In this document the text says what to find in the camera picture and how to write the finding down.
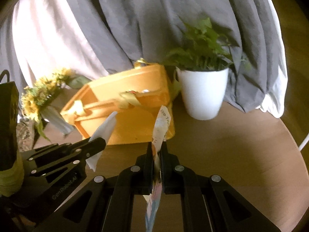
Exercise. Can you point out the white cloth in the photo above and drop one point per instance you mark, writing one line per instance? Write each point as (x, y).
(104, 131)

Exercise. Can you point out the grey ribbed metal vase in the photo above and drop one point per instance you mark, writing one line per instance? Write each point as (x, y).
(51, 114)

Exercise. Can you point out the grey blanket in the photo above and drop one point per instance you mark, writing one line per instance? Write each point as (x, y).
(101, 37)

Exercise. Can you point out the white chair leg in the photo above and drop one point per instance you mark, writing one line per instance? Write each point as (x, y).
(304, 142)

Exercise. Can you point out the patterned rug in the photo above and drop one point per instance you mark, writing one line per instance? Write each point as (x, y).
(25, 135)

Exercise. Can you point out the yellow artificial sunflowers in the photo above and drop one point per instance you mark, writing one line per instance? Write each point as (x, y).
(45, 92)

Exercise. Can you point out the orange plastic storage basket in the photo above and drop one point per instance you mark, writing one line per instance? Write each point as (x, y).
(136, 95)

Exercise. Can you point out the colourful vehicle cloth book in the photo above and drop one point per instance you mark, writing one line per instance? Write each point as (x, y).
(161, 127)

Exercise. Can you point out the white plant pot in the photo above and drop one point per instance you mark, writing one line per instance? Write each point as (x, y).
(203, 92)

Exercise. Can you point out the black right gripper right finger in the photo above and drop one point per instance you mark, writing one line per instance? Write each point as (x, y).
(209, 203)

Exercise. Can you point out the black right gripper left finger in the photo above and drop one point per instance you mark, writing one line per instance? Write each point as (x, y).
(104, 204)

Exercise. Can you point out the green potted plant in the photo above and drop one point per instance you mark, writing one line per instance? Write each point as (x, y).
(203, 49)

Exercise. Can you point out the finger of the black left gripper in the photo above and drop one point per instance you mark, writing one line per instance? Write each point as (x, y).
(55, 155)
(56, 181)

